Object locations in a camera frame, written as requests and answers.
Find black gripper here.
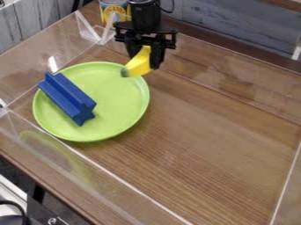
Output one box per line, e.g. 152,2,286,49
112,21,177,69

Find yellow toy banana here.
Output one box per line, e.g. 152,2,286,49
121,46,151,77

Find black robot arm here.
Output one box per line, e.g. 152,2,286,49
112,0,177,69

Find green plate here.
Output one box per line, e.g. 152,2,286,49
32,62,151,142

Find yellow labelled tin can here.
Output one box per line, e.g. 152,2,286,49
98,0,131,26

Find blue cross-shaped block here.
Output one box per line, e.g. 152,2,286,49
37,72,96,126

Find clear acrylic enclosure walls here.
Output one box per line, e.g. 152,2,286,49
0,10,301,225

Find black cable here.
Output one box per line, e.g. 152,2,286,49
0,199,28,225

